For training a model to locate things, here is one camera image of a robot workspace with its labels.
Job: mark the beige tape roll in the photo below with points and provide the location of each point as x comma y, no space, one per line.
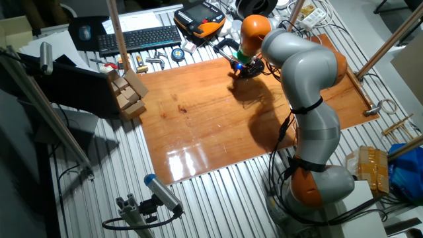
393,103

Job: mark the black flat panel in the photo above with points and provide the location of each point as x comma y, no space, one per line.
72,89

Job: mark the small cardboard box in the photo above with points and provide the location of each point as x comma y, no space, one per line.
121,83
130,95
133,110

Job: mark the white paper stack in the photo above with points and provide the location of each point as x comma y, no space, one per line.
62,46

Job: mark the taped cardboard parcel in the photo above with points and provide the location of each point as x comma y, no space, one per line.
373,168

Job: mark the blue round tape measure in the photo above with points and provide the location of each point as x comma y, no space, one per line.
177,54

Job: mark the black mouse pad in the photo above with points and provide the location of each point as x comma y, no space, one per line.
74,41

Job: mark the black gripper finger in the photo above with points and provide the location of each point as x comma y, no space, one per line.
245,75
238,75

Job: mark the white rounded plastic object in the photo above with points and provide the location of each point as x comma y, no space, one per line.
225,29

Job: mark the black orange teach pendant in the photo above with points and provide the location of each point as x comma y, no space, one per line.
198,15

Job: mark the wooden sticks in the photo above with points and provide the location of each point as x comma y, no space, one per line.
396,125

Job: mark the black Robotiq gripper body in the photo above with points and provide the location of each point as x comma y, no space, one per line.
240,67

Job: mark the silver camera blue end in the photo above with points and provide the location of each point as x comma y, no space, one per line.
162,191

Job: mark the wooden post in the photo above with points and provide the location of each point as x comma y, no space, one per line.
406,147
396,33
117,33
296,13

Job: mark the black C-clamp steel screw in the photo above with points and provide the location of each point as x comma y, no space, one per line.
224,42

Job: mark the white paper sheets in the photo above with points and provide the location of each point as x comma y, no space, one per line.
138,21

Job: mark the black round spool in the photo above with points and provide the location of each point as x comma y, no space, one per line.
254,7

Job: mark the cardboard flap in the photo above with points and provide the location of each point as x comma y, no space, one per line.
137,82

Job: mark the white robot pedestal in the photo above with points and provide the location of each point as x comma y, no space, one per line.
360,211

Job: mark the blue plastic bag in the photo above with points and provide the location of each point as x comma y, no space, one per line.
408,175

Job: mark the black camera bracket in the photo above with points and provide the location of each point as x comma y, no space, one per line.
147,208

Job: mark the white power strip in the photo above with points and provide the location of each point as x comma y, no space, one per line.
314,18

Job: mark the small white card box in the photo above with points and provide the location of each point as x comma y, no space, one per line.
189,47

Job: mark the bent metal pipe fitting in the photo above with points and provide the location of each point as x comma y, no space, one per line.
155,61

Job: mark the glossy wooden board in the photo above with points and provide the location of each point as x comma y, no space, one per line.
205,115

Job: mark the dark computer mouse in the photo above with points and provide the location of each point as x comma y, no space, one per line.
85,33

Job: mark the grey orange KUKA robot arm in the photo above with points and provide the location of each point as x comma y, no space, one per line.
310,82

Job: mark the aluminium frame bar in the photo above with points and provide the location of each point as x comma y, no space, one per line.
49,115

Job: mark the beige cardboard box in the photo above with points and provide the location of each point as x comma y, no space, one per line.
16,33

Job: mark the aluminium profile piece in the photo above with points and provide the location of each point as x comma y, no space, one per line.
130,213

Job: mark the green wrist flange adapter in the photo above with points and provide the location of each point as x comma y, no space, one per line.
241,57

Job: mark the silver metal clamp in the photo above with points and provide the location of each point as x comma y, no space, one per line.
372,110

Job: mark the grey cardboard sheet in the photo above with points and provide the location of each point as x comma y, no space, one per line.
409,69

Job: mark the black computer keyboard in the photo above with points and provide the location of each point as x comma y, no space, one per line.
138,39

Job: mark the wooden edge batten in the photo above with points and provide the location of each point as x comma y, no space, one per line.
360,91

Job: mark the brass fitting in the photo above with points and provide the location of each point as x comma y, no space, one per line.
142,68

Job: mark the clear jar white lid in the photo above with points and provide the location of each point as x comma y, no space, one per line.
236,26

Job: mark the silver metal clip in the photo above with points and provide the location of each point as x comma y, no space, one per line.
161,54

